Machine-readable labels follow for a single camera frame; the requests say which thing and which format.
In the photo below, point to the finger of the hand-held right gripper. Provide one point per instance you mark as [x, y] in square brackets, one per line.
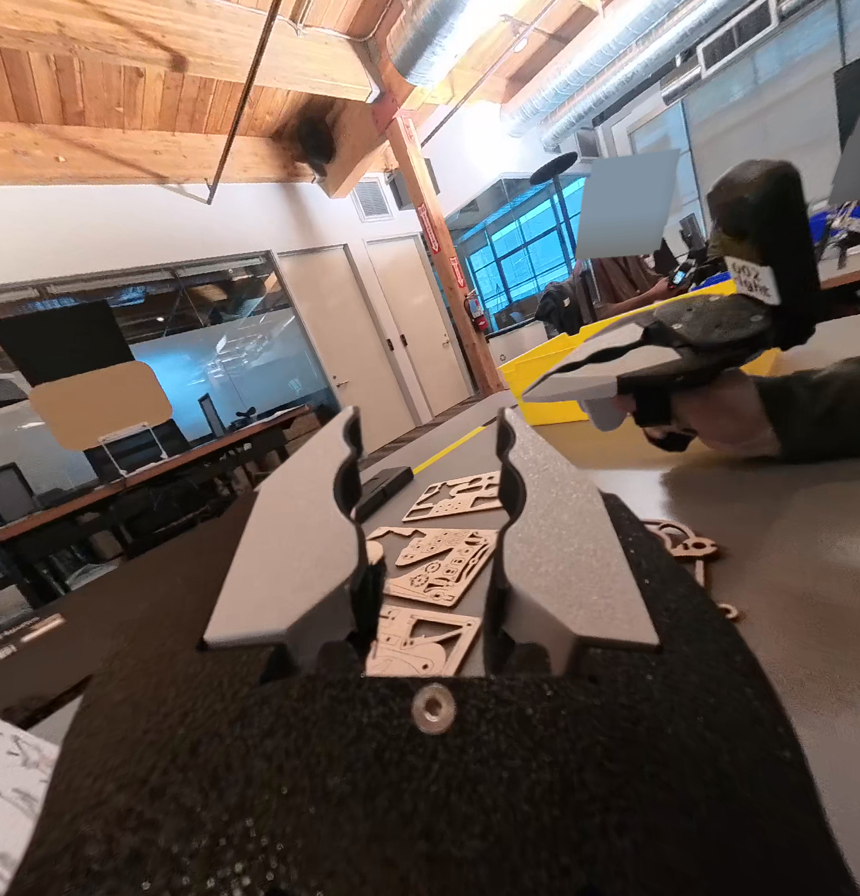
[622, 330]
[577, 388]

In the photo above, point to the wall vent grille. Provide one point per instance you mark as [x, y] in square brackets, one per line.
[372, 199]

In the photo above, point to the yellow plastic bin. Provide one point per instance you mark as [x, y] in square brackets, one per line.
[542, 357]

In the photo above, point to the wooden support post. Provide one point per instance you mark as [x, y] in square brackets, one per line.
[444, 280]

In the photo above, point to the yellow tape strip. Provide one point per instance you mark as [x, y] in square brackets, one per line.
[447, 449]

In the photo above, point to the person's right hand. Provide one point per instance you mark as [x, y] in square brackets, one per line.
[731, 413]

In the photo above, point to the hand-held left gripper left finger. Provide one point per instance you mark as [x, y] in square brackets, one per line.
[283, 546]

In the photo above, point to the large black panel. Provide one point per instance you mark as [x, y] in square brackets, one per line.
[59, 339]

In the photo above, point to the narrow wooden parts sheet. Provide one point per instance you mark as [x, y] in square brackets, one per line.
[465, 484]

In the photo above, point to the wooden parts sheet with gears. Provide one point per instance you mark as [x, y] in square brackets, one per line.
[465, 553]

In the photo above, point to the white door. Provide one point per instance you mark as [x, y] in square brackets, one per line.
[416, 315]
[339, 336]

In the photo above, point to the flat black box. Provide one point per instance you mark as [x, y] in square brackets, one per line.
[384, 484]

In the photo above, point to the wooden cutout frame part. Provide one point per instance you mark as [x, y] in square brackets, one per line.
[689, 546]

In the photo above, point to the silver ceiling duct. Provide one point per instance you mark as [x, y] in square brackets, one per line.
[598, 63]
[430, 35]

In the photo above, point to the printed white paper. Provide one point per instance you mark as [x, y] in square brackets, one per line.
[13, 791]

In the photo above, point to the long wooden desk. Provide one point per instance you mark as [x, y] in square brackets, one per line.
[143, 476]

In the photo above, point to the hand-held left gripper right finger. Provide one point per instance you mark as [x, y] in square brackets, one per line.
[570, 560]

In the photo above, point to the white recycling bin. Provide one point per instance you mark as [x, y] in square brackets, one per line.
[514, 346]

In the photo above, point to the red fire extinguisher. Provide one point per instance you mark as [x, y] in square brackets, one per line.
[476, 308]

